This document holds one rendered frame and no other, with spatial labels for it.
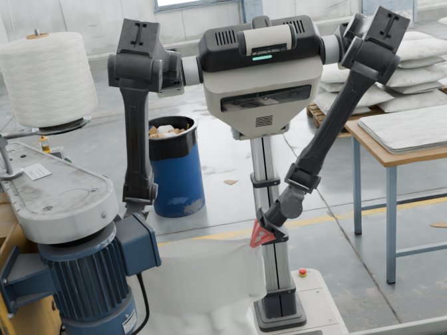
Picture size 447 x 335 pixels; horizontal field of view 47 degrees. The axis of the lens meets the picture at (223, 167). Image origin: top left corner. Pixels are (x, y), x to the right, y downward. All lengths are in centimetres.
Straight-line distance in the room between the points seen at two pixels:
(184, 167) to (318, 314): 165
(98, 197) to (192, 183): 276
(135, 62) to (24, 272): 46
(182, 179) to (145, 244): 261
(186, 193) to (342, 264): 125
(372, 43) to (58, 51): 65
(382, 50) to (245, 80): 57
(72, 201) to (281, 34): 79
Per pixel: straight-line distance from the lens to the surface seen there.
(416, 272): 308
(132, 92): 111
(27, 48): 100
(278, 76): 163
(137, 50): 108
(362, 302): 284
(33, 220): 94
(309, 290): 250
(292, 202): 130
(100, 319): 107
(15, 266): 106
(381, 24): 119
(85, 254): 97
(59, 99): 101
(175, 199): 370
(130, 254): 104
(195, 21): 929
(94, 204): 93
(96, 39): 941
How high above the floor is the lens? 181
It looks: 24 degrees down
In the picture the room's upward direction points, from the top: 8 degrees counter-clockwise
